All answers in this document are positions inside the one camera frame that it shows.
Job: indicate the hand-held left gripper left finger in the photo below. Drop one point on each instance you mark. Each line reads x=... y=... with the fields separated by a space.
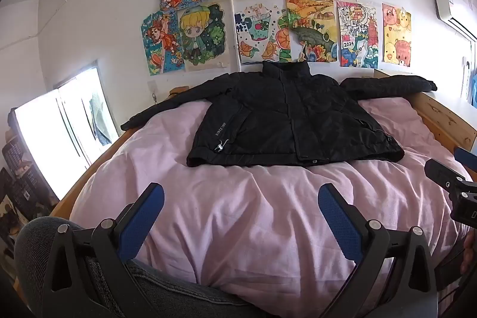
x=143 y=225

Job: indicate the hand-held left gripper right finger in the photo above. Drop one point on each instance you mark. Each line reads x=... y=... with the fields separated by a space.
x=339 y=225

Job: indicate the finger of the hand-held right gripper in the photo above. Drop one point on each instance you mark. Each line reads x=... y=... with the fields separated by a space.
x=466 y=156
x=443 y=172

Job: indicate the black padded jacket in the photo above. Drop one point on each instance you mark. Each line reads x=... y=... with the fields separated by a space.
x=279 y=117

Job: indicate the person's right hand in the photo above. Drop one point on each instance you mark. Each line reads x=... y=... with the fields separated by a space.
x=468 y=254

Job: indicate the pink blanket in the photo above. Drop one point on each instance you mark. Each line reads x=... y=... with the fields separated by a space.
x=242 y=213

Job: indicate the person's leg in jeans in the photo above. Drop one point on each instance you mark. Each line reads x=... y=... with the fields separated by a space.
x=33 y=247

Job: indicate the bright window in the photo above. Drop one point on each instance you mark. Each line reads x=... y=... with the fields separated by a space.
x=41 y=146

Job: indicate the white air conditioner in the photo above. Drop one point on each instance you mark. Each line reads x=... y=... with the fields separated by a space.
x=452 y=10

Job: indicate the wooden bed frame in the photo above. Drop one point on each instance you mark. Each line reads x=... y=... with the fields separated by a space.
x=439 y=117

